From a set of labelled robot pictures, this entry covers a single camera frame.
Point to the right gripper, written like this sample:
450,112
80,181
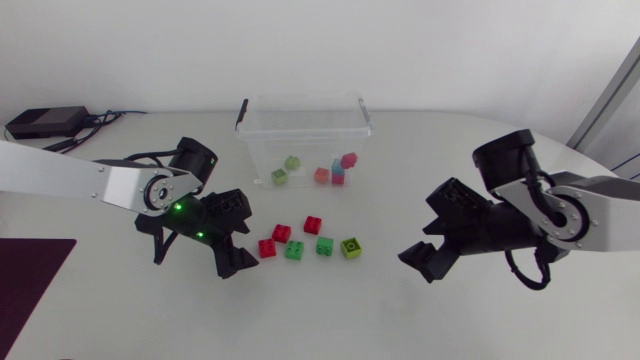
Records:
490,230

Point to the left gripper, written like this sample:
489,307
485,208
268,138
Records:
197,220

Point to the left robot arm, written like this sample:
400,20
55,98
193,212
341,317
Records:
50,175

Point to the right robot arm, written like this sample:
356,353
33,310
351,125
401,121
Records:
610,215

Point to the clear plastic container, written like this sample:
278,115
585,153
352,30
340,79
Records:
305,125

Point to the red toy brick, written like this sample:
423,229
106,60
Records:
267,248
338,179
349,160
312,225
281,233

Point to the lime green toy brick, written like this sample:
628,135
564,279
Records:
351,248

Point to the orange toy brick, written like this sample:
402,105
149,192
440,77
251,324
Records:
321,175

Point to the blue toy brick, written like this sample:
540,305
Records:
337,167

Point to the dark mat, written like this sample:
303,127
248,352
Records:
27,285

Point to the black power brick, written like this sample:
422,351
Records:
47,121

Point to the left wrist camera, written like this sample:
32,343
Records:
227,204

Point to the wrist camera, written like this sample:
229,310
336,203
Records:
457,196
227,204

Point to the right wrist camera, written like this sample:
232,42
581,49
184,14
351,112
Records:
457,196

